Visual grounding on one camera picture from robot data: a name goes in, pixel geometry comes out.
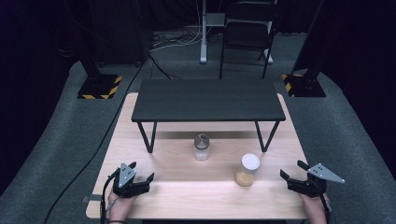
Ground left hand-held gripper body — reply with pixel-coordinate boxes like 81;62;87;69
112;162;151;199

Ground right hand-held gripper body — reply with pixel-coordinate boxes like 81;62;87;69
286;162;347;199

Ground person's right hand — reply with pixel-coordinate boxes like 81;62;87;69
298;191;330;224

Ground person's left hand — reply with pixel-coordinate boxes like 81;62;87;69
106;189;138;223

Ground grey tape strip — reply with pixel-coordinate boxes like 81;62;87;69
81;193;104;203

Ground white-lidded jar yellow contents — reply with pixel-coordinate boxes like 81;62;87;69
234;152;262;188

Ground glass shaker jar metal lid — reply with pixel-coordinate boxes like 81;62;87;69
193;133;210;162

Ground black stand base striped tape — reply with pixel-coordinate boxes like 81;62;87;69
77;59;124;101
281;66;327;99

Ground black riser shelf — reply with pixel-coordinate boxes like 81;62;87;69
131;77;287;154

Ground black wheeled cabinet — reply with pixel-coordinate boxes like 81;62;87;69
90;0;150;68

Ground black folding chair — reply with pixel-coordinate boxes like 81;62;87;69
219;1;280;80

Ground white desk leg stand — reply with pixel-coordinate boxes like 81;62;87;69
198;0;226;65

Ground right hand-held gripper cable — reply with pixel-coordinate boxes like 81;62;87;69
320;193;333;224

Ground hand-held gripper cable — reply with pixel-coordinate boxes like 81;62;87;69
99;168;121;224
320;193;333;224

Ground left hand-held gripper cable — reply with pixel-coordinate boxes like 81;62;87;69
99;168;121;224

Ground long black floor cable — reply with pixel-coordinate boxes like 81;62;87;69
42;54;176;224

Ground bundle of floor cables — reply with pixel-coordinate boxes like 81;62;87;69
148;29;204;53

